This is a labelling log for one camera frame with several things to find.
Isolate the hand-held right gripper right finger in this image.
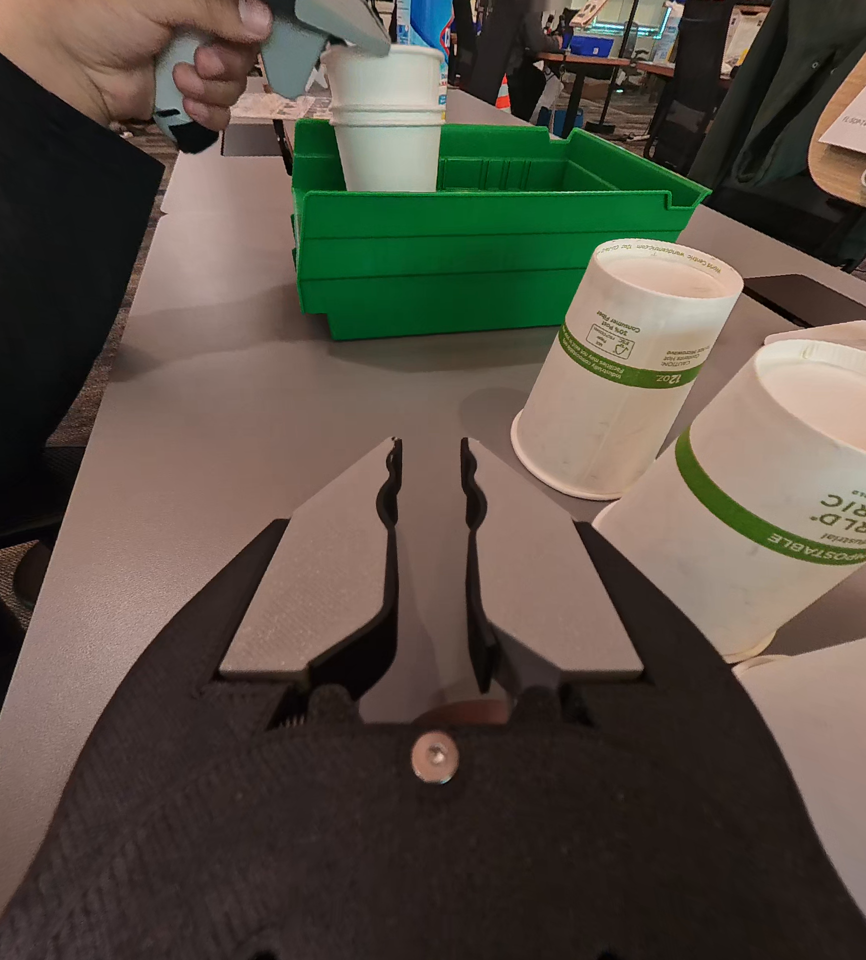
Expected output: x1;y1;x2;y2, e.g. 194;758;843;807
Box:
460;437;645;696

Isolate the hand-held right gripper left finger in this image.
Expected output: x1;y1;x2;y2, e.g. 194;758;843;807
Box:
219;436;405;703

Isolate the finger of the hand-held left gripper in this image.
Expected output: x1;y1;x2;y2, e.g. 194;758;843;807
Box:
294;0;394;58
259;21;330;102

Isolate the green plastic bin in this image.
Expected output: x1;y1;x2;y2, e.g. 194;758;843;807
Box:
290;117;712;343

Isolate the person's left forearm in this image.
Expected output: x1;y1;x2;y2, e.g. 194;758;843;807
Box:
0;26;168;564

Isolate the person's left hand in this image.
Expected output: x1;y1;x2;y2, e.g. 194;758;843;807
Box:
0;0;275;133

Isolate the printed paper sheet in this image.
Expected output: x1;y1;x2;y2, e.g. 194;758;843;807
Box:
226;75;337;125

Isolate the blue wipes container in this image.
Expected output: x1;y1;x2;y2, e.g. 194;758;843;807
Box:
395;0;455;106

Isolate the dark table hatch cover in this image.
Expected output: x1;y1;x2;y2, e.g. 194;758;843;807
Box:
744;273;866;329

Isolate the dark green jacket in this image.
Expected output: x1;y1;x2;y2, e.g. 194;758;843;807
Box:
688;0;866;273

